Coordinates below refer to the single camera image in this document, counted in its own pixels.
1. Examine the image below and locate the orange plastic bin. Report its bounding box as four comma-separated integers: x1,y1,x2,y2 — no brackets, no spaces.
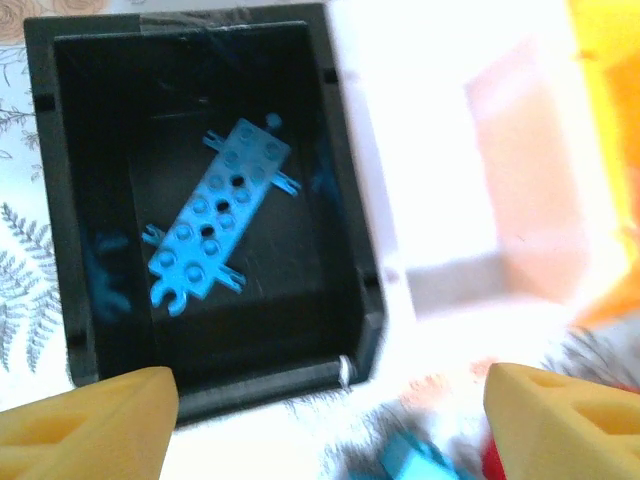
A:
564,0,640,329

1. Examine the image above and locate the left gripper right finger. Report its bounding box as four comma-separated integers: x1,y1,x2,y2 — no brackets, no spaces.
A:
482,362,640,480

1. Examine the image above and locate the floral patterned table cover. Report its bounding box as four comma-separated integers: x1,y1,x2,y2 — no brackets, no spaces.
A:
0,0,640,480

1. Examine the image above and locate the blue lego brick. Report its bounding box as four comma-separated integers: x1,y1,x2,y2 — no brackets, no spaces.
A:
372,428,464,480

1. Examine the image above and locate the white plastic bin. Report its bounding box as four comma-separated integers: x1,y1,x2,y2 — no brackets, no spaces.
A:
322,0,631,326

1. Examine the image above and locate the red lego piece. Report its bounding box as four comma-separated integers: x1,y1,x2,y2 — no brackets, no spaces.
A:
477,432,509,480

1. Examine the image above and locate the black plastic bin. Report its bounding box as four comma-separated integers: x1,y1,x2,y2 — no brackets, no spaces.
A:
23,2,389,426

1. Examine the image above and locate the blue lego plate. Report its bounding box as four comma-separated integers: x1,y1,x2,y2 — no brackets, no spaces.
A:
141,113,303,319

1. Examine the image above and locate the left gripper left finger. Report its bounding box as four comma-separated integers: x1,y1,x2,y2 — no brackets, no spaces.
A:
0,366,180,480

